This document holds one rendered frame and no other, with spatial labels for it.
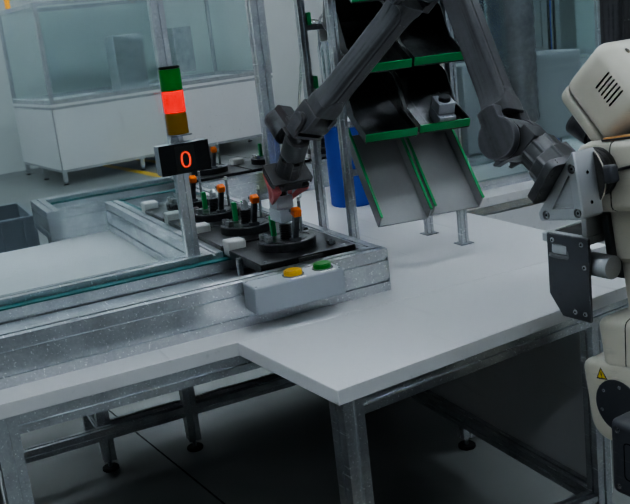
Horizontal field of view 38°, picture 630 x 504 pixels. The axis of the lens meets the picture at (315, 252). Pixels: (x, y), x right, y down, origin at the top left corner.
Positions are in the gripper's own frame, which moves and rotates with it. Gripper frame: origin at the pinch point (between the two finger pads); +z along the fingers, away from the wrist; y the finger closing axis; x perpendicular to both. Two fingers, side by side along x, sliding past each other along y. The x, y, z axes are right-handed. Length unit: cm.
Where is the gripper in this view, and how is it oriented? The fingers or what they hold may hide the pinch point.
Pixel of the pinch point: (280, 198)
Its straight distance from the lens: 218.2
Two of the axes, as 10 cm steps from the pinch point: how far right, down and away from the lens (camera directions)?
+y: -8.9, 2.0, -4.2
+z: -2.1, 6.3, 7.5
